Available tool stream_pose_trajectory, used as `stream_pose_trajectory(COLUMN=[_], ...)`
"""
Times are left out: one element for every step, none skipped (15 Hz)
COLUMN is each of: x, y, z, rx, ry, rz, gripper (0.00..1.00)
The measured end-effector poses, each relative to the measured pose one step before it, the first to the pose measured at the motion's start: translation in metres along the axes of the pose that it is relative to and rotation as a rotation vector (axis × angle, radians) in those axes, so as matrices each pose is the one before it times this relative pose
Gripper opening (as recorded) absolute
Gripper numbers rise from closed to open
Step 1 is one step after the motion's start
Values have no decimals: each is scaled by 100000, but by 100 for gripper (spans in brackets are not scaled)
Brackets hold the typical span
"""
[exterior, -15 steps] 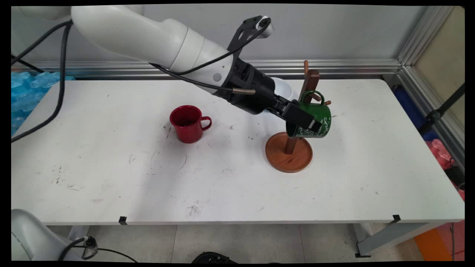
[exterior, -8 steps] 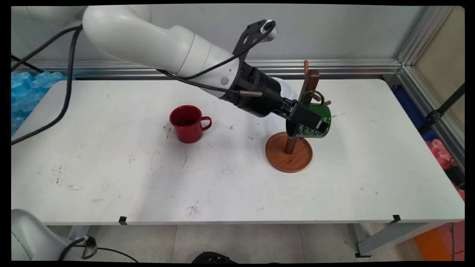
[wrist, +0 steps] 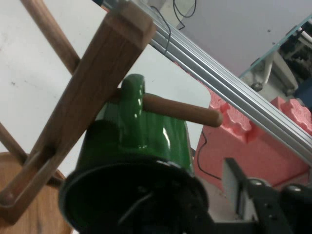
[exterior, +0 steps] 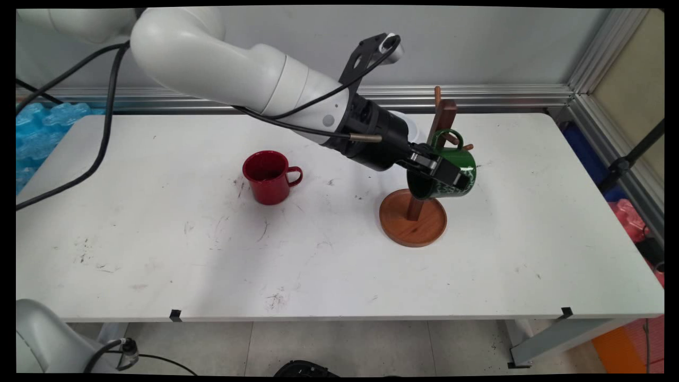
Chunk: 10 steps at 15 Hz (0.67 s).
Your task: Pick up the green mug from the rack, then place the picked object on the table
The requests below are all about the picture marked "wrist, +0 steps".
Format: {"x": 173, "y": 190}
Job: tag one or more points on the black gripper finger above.
{"x": 268, "y": 207}

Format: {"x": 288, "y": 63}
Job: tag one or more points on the green enamel mug white print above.
{"x": 146, "y": 136}

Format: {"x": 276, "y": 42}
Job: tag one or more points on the pink foam mat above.
{"x": 243, "y": 151}
{"x": 292, "y": 114}

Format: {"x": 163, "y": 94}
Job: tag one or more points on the glass panel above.
{"x": 280, "y": 61}

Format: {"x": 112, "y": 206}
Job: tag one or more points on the wooden mug tree stand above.
{"x": 97, "y": 80}

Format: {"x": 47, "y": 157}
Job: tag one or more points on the short aluminium frame rail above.
{"x": 219, "y": 80}

